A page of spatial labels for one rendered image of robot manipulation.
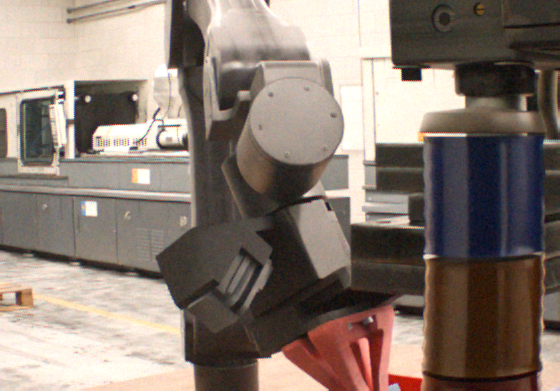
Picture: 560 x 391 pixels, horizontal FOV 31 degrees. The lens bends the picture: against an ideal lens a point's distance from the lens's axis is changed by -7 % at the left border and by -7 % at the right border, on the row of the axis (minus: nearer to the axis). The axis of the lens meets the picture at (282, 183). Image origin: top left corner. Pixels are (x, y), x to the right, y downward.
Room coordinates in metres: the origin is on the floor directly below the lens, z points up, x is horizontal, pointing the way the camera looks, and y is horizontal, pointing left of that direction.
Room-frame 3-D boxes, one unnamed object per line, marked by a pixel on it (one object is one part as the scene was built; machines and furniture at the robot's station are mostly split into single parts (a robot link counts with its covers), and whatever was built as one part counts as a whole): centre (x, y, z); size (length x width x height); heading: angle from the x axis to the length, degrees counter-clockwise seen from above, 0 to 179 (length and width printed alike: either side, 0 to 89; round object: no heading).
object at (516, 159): (0.30, -0.06, 1.17); 0.04 x 0.04 x 0.03
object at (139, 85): (10.69, 2.59, 1.24); 2.95 x 0.98 x 0.90; 43
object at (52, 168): (9.66, 2.32, 1.21); 0.86 x 0.10 x 0.79; 43
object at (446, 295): (0.30, -0.06, 1.14); 0.04 x 0.04 x 0.03
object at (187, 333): (0.97, 0.05, 1.00); 0.09 x 0.06 x 0.06; 101
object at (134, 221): (9.77, 1.72, 0.49); 5.51 x 1.02 x 0.97; 43
